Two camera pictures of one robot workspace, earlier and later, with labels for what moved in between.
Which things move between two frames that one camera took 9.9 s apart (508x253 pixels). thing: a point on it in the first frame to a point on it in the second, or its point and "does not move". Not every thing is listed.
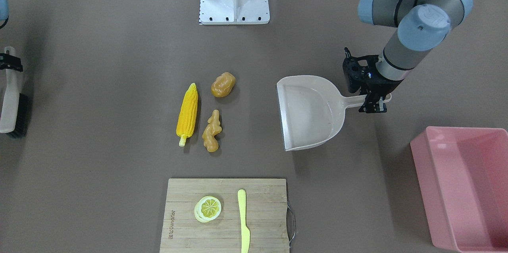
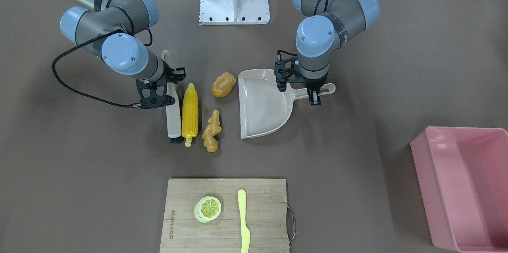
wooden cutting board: [266, 216] does not move
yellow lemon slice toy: [207, 208] does not move
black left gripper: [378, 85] to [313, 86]
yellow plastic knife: [245, 232] does not move
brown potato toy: [223, 85] does not move
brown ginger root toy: [209, 139] does not move
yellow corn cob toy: [187, 118] does not move
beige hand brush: [16, 107] to [173, 112]
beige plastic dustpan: [312, 110] to [263, 109]
